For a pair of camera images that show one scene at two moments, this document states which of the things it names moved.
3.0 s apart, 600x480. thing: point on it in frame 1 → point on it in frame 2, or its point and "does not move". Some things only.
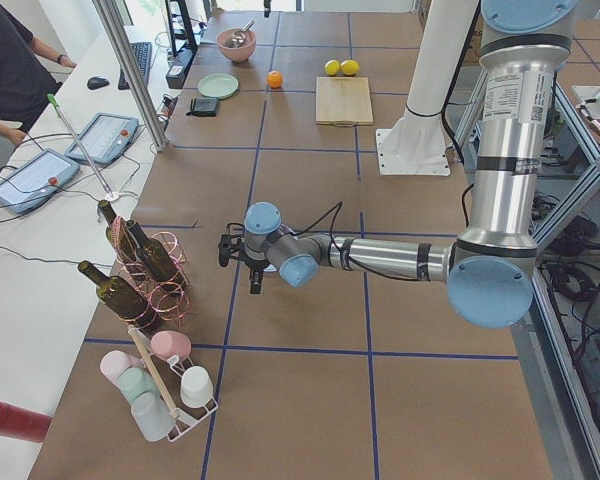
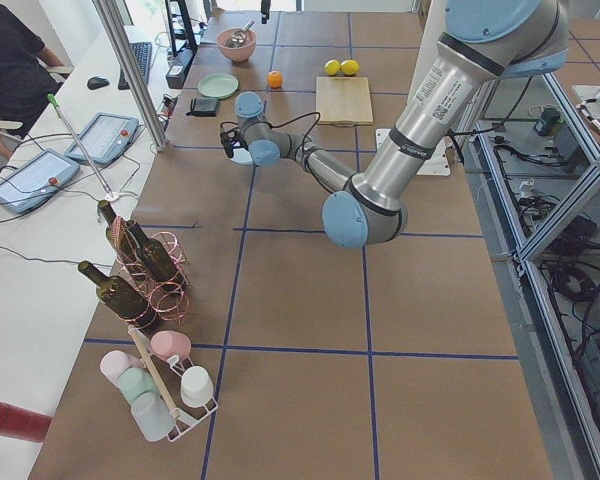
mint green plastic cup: x=135 y=381 does not move
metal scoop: x=237 y=39 does not move
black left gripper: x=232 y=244 → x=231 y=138
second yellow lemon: x=332 y=67 does not move
